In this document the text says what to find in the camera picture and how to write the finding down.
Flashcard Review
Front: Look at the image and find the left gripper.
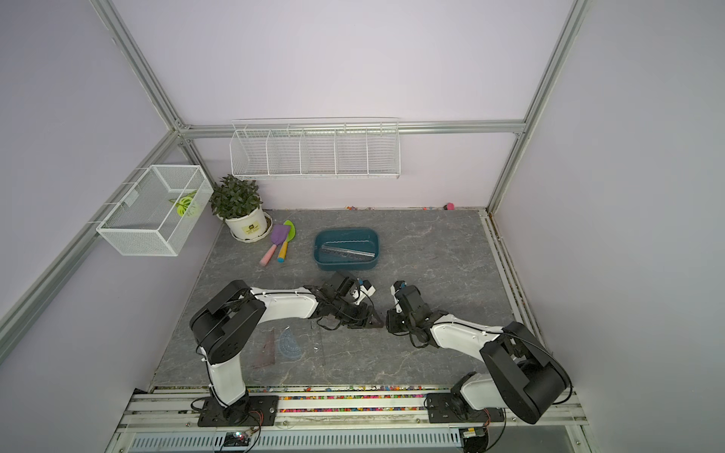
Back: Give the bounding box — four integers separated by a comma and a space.
331, 296, 384, 328

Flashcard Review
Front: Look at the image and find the clear straight ruler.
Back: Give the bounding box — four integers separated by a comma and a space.
321, 245, 377, 260

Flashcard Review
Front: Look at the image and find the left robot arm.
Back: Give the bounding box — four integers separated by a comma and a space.
189, 272, 383, 409

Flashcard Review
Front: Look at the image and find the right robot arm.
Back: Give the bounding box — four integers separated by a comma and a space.
386, 280, 573, 424

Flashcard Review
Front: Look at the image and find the teal plastic storage box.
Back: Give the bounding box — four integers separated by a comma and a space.
313, 228, 381, 272

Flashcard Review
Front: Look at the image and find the clear long ruler on table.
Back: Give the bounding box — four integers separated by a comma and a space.
311, 319, 326, 367

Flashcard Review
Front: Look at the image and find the white pot saucer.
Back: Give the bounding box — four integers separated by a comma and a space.
218, 209, 274, 243

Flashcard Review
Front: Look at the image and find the white plant pot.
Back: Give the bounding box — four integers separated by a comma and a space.
225, 208, 268, 240

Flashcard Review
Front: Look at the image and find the green potted plant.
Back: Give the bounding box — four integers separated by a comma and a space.
210, 175, 262, 220

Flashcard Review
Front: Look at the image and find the green item in basket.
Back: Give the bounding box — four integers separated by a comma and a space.
169, 191, 199, 218

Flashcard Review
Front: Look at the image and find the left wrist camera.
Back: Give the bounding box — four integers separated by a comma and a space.
352, 279, 376, 302

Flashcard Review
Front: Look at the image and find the green shovel yellow handle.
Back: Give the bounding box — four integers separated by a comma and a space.
278, 220, 296, 262

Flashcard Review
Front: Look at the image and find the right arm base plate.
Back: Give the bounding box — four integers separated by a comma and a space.
423, 393, 505, 425

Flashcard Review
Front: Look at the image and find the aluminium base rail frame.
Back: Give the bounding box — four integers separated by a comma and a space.
106, 385, 600, 452

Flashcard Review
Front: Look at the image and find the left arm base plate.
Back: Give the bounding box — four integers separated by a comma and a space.
197, 394, 279, 428

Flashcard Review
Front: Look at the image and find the white wire wall shelf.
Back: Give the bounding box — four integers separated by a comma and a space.
230, 117, 401, 180

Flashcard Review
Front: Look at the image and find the white wire side basket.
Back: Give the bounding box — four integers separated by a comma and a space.
96, 164, 213, 257

